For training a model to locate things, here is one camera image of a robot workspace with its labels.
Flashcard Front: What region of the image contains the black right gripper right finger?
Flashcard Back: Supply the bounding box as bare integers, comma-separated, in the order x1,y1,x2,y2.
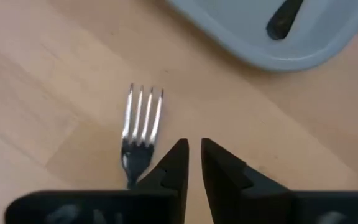
201,138,358,224

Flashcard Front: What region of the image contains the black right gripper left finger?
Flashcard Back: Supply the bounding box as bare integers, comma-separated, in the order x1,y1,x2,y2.
4,138,190,224

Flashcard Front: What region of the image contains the black spoon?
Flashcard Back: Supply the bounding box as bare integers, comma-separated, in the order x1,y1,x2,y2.
265,0,305,41

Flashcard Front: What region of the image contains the grey plastic tray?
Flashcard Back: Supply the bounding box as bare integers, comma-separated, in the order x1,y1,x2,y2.
166,0,358,73

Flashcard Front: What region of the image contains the fork with orange handle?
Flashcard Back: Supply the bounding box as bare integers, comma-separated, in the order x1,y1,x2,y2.
120,82,165,190

